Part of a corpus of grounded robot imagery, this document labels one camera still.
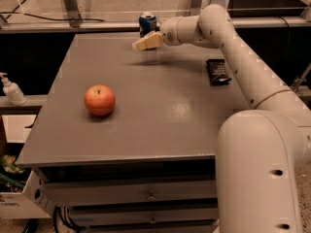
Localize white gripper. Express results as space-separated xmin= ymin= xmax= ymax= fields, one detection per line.
xmin=132 ymin=17 xmax=194 ymax=50

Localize blue pepsi can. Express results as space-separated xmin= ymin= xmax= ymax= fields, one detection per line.
xmin=139 ymin=12 xmax=156 ymax=37

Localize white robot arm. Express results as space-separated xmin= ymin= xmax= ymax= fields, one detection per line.
xmin=132 ymin=4 xmax=311 ymax=233

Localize black snack bar wrapper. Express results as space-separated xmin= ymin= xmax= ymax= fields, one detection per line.
xmin=206 ymin=59 xmax=231 ymax=86

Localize red apple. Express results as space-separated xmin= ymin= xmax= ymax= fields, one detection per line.
xmin=84 ymin=84 xmax=116 ymax=117

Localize grey drawer cabinet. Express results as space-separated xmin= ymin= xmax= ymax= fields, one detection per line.
xmin=17 ymin=33 xmax=247 ymax=233

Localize white pump bottle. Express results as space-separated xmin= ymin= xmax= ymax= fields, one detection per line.
xmin=0 ymin=73 xmax=27 ymax=106

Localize white cardboard box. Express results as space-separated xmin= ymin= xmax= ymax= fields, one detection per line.
xmin=0 ymin=172 xmax=54 ymax=219

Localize black cable on floor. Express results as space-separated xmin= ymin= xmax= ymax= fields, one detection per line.
xmin=0 ymin=11 xmax=106 ymax=23

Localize black cables under cabinet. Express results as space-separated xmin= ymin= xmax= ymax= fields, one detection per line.
xmin=52 ymin=206 xmax=86 ymax=233

